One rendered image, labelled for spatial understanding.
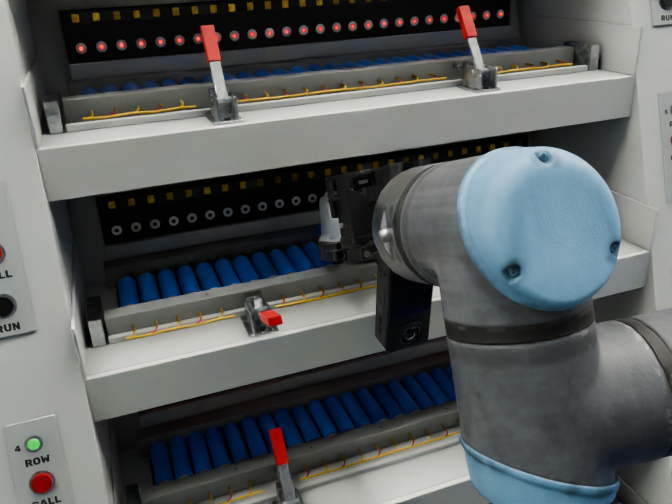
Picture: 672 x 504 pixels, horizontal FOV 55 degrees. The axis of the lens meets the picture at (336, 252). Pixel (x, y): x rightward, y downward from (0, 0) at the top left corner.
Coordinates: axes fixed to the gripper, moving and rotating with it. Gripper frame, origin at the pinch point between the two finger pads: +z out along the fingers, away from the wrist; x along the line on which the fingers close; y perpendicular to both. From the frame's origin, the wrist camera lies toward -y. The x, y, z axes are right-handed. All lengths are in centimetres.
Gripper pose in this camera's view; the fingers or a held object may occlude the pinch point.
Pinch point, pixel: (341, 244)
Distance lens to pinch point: 69.6
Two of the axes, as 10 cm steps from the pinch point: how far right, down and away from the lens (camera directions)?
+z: -3.2, -0.4, 9.5
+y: -1.6, -9.8, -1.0
